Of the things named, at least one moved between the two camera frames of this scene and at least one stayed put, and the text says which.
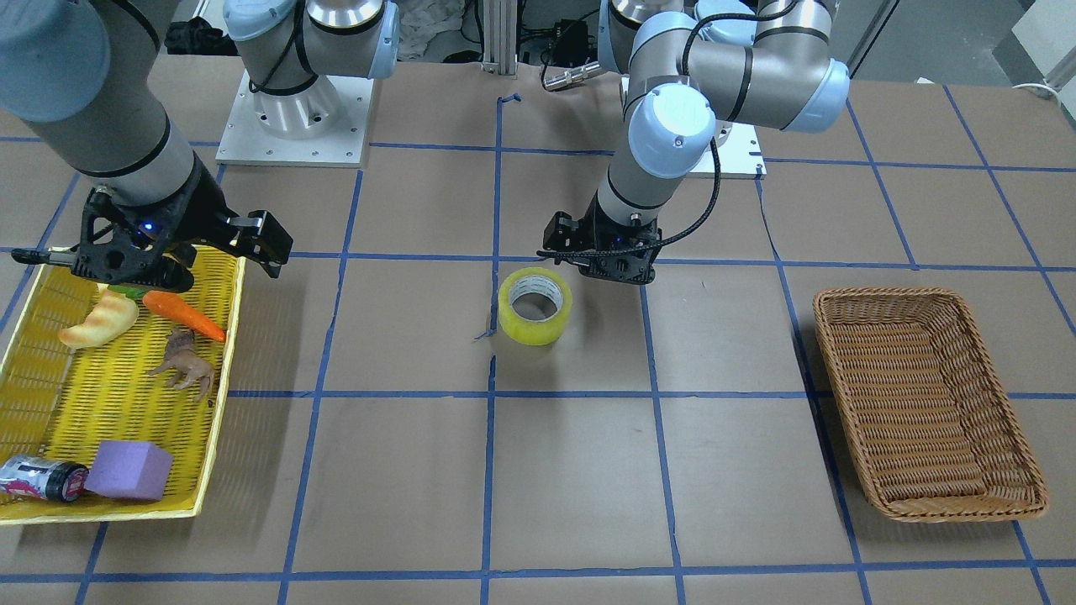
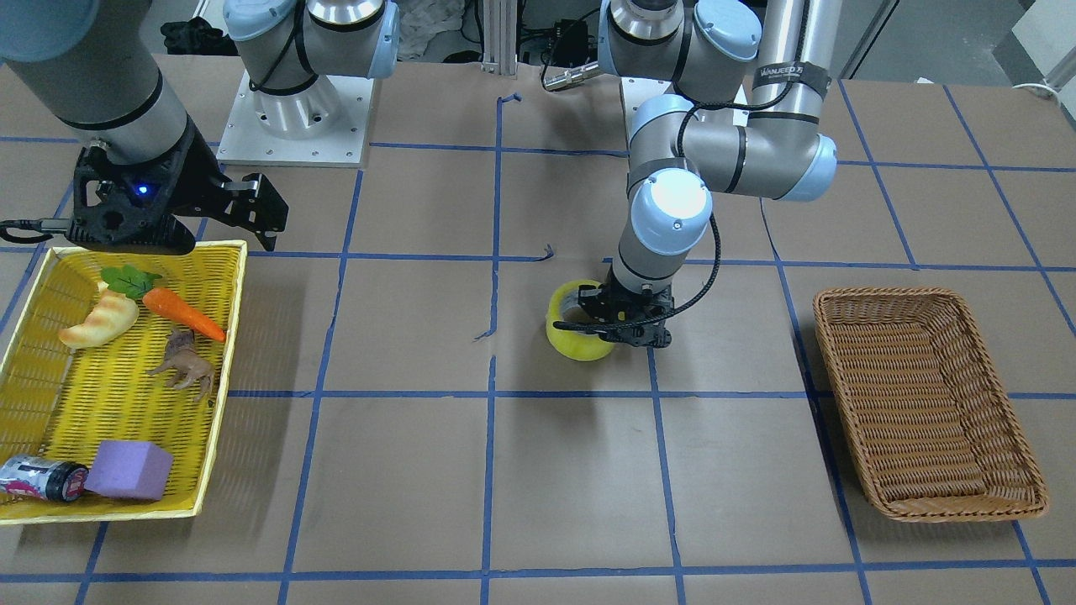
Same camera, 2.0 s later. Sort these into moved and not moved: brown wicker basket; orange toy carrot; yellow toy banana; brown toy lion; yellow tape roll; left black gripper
Moved: left black gripper; yellow tape roll
Not moved: yellow toy banana; orange toy carrot; brown toy lion; brown wicker basket
